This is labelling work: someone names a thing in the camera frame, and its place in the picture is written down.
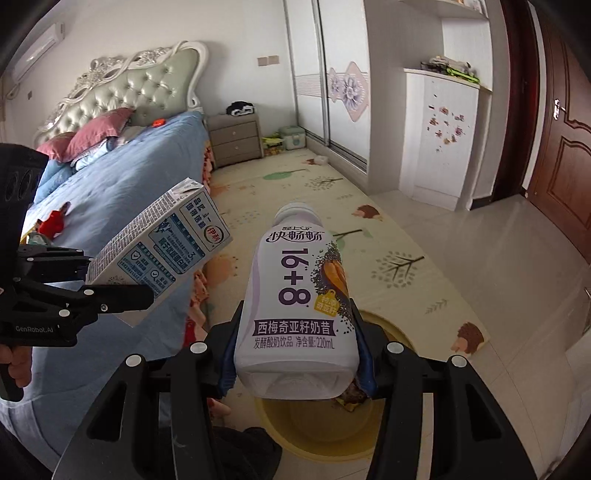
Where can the white air conditioner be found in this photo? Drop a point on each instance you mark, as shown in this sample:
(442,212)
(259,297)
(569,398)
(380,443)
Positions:
(39,53)

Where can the pile of green grey toys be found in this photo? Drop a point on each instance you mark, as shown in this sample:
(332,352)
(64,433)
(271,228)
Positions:
(450,69)

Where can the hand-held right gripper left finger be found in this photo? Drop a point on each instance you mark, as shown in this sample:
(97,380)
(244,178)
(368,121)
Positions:
(227,376)

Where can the yellow plastic bin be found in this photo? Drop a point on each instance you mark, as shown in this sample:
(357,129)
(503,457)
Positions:
(314,429)

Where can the bed with tufted headboard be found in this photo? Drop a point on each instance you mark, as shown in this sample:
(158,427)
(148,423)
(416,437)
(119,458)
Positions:
(138,175)

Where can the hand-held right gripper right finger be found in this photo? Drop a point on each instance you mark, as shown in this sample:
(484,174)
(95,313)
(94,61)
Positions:
(367,371)

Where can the white cabinet with flower stickers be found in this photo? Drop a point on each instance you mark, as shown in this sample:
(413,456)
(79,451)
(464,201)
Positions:
(443,138)

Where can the white blue milk carton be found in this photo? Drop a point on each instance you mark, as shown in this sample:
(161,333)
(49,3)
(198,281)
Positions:
(161,240)

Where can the light patterned quilt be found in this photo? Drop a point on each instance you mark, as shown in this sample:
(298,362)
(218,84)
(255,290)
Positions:
(99,150)

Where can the colourful snack wrapper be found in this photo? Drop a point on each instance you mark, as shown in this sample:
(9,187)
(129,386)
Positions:
(352,397)

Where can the white purple drink bottle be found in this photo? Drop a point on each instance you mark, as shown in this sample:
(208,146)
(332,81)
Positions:
(291,295)

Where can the printed play mat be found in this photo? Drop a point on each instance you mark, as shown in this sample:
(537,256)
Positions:
(392,240)

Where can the green white storage box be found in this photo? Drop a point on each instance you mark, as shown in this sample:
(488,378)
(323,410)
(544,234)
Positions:
(293,138)

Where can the person's left hand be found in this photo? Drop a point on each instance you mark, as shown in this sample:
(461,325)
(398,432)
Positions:
(11,355)

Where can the white sliding door wardrobe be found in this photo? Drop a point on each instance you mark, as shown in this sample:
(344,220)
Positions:
(332,69)

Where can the grey nightstand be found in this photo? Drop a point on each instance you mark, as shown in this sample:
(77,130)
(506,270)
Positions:
(235,138)

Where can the red packet on bed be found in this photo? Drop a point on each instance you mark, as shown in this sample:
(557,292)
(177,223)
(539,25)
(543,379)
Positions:
(51,224)

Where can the dark cloth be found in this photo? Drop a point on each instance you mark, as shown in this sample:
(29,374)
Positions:
(240,108)

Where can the yellow green bags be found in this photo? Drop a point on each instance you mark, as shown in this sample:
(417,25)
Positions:
(272,145)

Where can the small pink pillow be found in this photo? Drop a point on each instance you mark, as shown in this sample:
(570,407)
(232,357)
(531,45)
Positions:
(55,145)

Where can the person's dark clothing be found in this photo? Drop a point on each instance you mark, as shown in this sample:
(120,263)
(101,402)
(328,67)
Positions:
(244,454)

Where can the large pink pillow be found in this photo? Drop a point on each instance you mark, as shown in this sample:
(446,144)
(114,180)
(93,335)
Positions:
(99,131)

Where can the brown wooden door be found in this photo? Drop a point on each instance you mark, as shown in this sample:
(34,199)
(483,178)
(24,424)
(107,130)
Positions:
(563,152)

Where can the wall switch plate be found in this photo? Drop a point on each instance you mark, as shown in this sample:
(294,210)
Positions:
(268,60)

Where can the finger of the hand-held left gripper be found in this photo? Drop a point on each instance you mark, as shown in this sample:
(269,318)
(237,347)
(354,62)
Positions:
(55,258)
(124,297)

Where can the folded blue duvet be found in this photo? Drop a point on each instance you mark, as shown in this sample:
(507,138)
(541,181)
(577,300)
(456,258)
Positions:
(53,177)

